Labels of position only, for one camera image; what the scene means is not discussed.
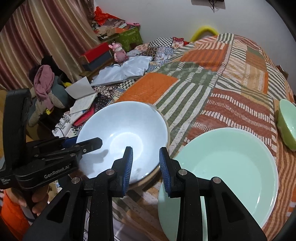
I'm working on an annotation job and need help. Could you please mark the white bowl black spots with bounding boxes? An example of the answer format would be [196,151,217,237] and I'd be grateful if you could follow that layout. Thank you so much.
[77,101,170,186]

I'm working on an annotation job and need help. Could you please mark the pink bowl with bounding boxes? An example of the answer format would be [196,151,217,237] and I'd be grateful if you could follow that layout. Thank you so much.
[127,108,171,190]

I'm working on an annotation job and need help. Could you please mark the mint green plate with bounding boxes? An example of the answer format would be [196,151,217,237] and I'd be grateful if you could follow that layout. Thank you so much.
[159,128,278,240]

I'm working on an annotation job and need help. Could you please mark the green bowl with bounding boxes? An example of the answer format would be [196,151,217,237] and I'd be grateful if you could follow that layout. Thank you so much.
[277,99,296,152]

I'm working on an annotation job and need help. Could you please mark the person left hand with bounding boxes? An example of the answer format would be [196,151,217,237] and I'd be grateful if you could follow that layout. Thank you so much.
[6,185,49,215]

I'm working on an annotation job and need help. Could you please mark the open white notebook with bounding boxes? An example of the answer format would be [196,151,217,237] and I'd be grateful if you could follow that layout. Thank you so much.
[65,77,97,114]

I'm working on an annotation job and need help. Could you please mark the dark blue box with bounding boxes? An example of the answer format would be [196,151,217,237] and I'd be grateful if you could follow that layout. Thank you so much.
[82,51,113,71]

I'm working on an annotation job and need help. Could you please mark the pink cloth on plush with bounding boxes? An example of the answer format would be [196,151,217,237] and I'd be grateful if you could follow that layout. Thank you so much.
[34,65,55,109]

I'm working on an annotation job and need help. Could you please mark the red gift box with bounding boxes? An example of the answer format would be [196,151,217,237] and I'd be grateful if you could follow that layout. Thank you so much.
[79,42,110,64]

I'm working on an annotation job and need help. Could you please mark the white cloth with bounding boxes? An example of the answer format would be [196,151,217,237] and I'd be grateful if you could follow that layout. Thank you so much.
[91,56,152,86]

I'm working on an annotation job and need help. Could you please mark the pink rabbit figurine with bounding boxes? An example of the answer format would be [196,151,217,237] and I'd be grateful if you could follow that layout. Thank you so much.
[108,43,128,64]

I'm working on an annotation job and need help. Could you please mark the green storage box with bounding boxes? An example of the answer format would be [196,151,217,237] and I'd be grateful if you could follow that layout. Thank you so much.
[116,27,143,52]

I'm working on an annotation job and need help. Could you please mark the striped brown curtain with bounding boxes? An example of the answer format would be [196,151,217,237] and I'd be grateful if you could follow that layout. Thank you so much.
[1,1,99,90]

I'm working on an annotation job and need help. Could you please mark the red plastic bag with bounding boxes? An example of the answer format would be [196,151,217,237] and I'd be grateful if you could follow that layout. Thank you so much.
[94,6,118,26]

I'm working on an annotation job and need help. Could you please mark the patchwork quilt bedspread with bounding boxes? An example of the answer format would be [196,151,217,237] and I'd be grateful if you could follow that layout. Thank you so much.
[55,32,296,241]

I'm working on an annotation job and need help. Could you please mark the brown cardboard box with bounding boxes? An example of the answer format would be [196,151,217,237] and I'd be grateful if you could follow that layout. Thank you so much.
[276,65,288,80]

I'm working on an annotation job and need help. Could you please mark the small black wall monitor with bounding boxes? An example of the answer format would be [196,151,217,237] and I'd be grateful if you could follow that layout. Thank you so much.
[208,0,224,4]

